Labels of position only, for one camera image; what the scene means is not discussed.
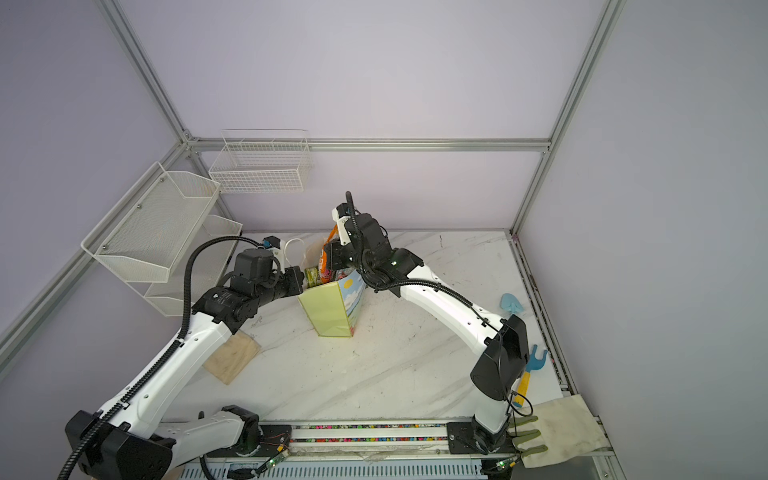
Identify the white mesh shelf lower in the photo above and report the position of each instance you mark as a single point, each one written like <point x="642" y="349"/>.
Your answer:
<point x="209" y="267"/>

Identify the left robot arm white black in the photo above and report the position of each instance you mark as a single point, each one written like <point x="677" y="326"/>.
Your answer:
<point x="126" y="438"/>

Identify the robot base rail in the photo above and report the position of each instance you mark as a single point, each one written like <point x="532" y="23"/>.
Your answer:
<point x="429" y="449"/>

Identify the aluminium frame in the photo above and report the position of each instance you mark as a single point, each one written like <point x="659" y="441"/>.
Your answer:
<point x="434" y="114"/>

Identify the green snack bag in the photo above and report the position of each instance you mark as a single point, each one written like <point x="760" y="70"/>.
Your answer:
<point x="313" y="277"/>

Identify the orange Fox's candy bag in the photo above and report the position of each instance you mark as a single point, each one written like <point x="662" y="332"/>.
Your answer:
<point x="325" y="269"/>

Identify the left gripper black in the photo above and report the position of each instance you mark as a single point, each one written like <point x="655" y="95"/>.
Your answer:
<point x="294" y="278"/>

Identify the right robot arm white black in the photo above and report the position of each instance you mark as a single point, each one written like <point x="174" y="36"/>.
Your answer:
<point x="500" y="344"/>

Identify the white mesh shelf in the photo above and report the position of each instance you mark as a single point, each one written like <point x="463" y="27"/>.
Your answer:
<point x="209" y="267"/>
<point x="144" y="236"/>

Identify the blue toy rake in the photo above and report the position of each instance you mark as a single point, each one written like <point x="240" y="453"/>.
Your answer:
<point x="538" y="359"/>

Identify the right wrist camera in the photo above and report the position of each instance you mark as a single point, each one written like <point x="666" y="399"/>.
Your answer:
<point x="340" y="216"/>

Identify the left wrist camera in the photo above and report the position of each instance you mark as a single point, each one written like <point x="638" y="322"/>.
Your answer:
<point x="271" y="242"/>

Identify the white paper gift bag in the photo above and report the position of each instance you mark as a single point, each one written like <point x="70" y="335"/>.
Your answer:
<point x="332" y="308"/>

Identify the blue toy shovel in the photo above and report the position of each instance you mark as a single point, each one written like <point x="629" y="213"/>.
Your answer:
<point x="511" y="305"/>

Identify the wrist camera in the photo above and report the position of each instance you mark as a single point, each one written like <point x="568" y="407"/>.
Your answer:
<point x="340" y="216"/>
<point x="271" y="242"/>

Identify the white wire basket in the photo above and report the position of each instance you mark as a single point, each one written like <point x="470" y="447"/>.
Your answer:
<point x="263" y="161"/>

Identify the white mesh shelf upper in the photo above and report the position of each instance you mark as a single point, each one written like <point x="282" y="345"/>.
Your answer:
<point x="144" y="236"/>

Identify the white garden glove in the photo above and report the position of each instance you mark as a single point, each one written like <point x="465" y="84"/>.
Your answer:
<point x="557" y="431"/>

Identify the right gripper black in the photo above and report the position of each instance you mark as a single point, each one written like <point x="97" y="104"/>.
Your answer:
<point x="333" y="255"/>

